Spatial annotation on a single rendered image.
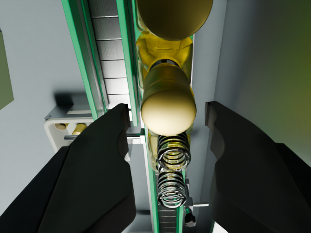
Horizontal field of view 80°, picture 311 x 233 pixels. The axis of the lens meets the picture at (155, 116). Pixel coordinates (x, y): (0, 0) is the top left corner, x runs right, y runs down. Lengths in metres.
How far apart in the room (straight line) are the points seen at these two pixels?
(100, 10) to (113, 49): 0.07
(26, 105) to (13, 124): 0.10
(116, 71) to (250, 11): 0.27
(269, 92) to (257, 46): 0.07
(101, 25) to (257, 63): 0.27
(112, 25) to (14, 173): 0.76
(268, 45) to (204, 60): 0.29
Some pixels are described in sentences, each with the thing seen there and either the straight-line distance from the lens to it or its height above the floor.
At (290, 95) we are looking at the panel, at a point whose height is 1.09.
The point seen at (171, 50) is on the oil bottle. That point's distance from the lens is 0.17.
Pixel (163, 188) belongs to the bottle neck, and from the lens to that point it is 0.21.
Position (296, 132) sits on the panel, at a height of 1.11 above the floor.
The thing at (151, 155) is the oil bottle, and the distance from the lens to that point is 0.24.
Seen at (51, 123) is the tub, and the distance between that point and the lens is 0.61.
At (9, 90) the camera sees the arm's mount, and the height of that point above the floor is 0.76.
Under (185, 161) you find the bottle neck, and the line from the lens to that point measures 0.17.
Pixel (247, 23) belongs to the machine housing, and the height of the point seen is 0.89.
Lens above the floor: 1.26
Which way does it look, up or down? 57 degrees down
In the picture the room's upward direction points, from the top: 178 degrees counter-clockwise
